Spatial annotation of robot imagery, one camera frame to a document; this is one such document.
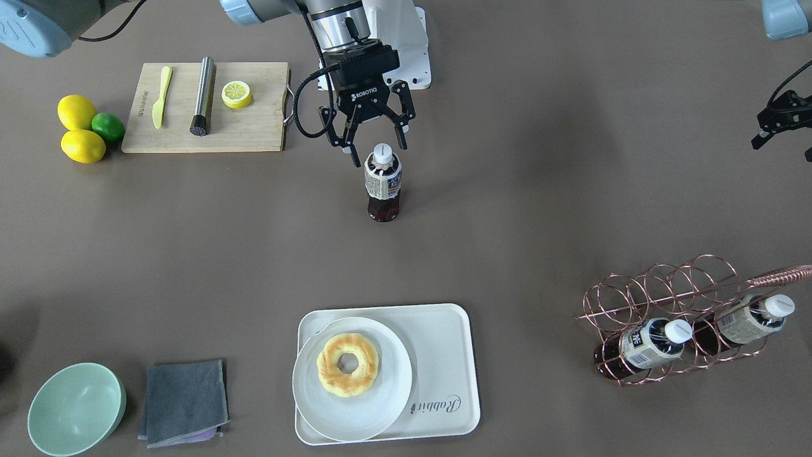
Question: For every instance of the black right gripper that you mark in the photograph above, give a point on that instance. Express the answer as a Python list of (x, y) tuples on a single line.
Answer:
[(363, 99)]

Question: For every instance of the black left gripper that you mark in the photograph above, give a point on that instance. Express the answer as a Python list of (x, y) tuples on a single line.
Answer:
[(781, 114)]

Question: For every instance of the tea bottle white cap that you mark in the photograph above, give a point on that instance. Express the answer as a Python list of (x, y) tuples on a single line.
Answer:
[(383, 177)]

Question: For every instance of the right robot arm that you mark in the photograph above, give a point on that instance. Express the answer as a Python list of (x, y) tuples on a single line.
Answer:
[(44, 29)]

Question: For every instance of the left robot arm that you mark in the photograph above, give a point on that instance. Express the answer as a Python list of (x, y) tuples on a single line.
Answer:
[(784, 20)]

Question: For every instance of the tea bottle in rack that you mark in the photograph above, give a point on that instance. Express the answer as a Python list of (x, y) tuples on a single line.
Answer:
[(754, 317), (648, 345)]

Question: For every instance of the cream serving tray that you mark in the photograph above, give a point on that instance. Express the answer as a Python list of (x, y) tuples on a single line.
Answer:
[(426, 383)]

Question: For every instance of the wooden cutting board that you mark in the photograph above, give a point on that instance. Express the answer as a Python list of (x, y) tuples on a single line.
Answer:
[(259, 127)]

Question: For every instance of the half lemon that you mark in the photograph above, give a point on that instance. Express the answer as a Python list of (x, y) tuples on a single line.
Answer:
[(236, 94)]

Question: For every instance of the steel muddler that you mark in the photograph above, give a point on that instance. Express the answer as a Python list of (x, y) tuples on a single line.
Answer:
[(200, 122)]

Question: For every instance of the yellow plastic knife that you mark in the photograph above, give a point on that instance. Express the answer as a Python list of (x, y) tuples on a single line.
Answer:
[(166, 74)]

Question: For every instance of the glazed donut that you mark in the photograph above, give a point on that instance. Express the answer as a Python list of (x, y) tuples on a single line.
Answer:
[(348, 365)]

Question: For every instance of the green lime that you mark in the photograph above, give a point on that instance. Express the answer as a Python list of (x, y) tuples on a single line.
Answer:
[(108, 127)]

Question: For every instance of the white plate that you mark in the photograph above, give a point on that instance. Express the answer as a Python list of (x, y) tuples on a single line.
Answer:
[(364, 416)]

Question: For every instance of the yellow lemon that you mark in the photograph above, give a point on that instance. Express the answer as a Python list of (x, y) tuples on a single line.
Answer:
[(83, 146), (76, 112)]

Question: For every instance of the grey folded cloth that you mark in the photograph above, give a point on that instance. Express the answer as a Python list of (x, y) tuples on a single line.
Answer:
[(184, 403)]

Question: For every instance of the green bowl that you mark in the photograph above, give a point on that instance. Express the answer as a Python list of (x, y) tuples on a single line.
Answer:
[(77, 408)]

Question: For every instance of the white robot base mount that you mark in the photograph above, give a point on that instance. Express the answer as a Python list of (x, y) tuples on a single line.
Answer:
[(342, 27)]

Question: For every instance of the copper wire bottle rack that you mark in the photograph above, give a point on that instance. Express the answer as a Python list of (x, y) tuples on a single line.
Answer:
[(692, 291)]

